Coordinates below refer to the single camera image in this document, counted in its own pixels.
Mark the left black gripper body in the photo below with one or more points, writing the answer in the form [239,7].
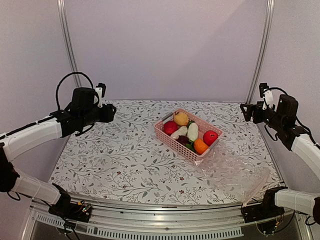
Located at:
[107,117]

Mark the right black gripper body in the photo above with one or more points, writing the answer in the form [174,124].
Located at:
[258,119]

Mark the red toy apple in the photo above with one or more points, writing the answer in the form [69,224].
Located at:
[209,137]

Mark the pink perforated plastic basket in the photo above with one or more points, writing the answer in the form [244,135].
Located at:
[203,126]

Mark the orange toy tangerine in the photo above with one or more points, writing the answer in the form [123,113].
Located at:
[200,146]

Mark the white toy radish with leaves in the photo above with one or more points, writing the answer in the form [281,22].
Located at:
[192,134]

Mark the clear zip top bag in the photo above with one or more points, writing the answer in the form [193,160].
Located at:
[231,173]

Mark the dark maroon toy beet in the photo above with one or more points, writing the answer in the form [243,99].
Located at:
[184,140]

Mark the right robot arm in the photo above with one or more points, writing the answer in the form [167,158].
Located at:
[296,139]

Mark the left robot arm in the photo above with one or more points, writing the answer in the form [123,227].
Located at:
[80,115]

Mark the floral patterned table mat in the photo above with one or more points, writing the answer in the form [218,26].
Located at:
[123,160]

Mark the red knitted toy fruit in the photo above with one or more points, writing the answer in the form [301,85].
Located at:
[170,127]

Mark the yellow toy pear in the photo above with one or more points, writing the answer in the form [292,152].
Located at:
[181,119]

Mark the white toy cabbage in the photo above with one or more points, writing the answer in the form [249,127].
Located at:
[182,131]

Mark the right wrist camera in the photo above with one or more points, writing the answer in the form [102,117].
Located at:
[267,96]

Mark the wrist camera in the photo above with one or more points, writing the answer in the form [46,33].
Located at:
[267,96]
[100,90]

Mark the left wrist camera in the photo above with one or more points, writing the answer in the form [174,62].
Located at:
[100,90]

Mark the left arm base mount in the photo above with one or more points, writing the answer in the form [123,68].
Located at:
[67,210]

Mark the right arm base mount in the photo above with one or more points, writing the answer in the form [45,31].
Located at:
[267,217]

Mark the right aluminium frame post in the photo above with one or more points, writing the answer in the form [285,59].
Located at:
[270,5]

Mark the aluminium frame post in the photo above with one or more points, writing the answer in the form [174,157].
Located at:
[62,13]
[270,5]

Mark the left aluminium frame post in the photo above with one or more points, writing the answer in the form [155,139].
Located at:
[62,13]

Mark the front aluminium rail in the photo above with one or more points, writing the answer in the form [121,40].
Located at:
[121,220]

